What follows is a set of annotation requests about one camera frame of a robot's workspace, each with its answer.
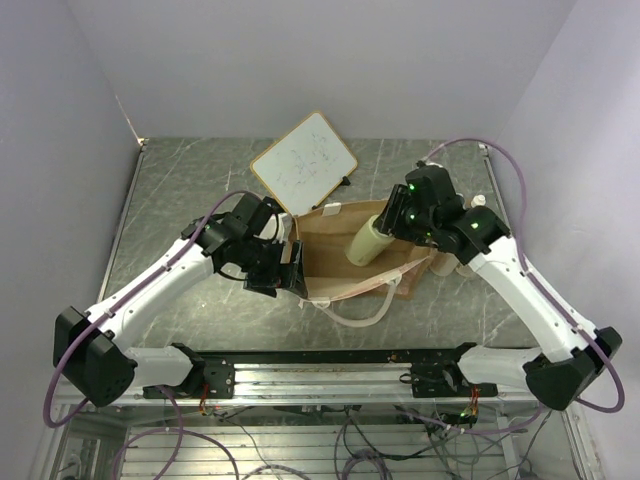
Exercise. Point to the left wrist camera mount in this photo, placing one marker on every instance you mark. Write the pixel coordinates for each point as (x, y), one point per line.
(278, 227)

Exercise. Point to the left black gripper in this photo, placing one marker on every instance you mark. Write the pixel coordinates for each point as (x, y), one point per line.
(280, 275)

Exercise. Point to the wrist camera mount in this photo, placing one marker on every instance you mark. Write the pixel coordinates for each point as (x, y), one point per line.
(423, 163)
(278, 227)

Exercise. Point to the clear yellow liquid bottle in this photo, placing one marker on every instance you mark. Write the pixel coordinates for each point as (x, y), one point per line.
(478, 200)

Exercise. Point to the aluminium mounting rail frame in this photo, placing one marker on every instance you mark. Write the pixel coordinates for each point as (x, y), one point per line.
(371, 414)

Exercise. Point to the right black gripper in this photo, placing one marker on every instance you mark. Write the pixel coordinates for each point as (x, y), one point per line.
(389, 221)

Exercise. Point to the cream bottle white cap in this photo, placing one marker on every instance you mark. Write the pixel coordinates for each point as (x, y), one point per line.
(444, 264)

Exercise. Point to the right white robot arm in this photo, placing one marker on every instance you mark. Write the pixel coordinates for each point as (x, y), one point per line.
(571, 352)

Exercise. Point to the small yellow-framed whiteboard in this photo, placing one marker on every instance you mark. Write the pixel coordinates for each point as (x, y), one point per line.
(305, 166)

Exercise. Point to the pale green capped bottle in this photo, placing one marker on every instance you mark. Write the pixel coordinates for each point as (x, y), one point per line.
(367, 244)

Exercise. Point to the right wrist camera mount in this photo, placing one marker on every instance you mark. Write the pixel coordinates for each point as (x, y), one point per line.
(423, 163)

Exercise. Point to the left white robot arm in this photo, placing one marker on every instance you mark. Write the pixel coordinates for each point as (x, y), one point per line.
(95, 349)

